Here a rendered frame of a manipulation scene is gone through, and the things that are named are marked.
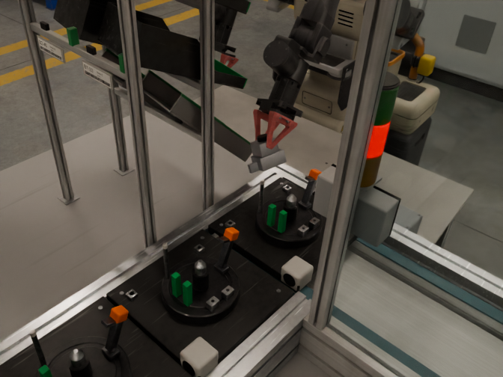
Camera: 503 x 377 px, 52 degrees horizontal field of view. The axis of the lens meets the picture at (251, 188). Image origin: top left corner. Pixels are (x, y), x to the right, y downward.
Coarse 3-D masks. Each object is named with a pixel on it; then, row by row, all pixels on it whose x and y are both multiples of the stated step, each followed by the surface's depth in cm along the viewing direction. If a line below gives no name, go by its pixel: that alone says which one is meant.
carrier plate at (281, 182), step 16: (272, 192) 117; (304, 192) 117; (240, 208) 112; (256, 208) 112; (224, 224) 108; (240, 224) 108; (240, 240) 104; (256, 240) 104; (320, 240) 105; (256, 256) 101; (272, 256) 101; (288, 256) 101; (304, 256) 101; (272, 272) 99
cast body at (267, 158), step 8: (264, 136) 111; (256, 144) 111; (264, 144) 110; (256, 152) 112; (264, 152) 111; (272, 152) 112; (280, 152) 113; (256, 160) 112; (264, 160) 111; (272, 160) 112; (280, 160) 113; (256, 168) 113; (264, 168) 112
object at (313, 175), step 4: (312, 172) 107; (316, 172) 106; (320, 172) 107; (308, 176) 107; (312, 176) 107; (316, 176) 106; (308, 180) 106; (312, 180) 106; (316, 180) 108; (308, 184) 108; (312, 184) 107; (308, 188) 108; (312, 188) 108; (308, 192) 108; (312, 192) 109; (304, 196) 109; (308, 196) 108; (304, 200) 109; (308, 200) 109
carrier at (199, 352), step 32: (192, 256) 100; (128, 288) 93; (160, 288) 93; (192, 288) 91; (224, 288) 91; (256, 288) 94; (288, 288) 95; (160, 320) 88; (192, 320) 87; (224, 320) 88; (256, 320) 89; (192, 352) 81; (224, 352) 83
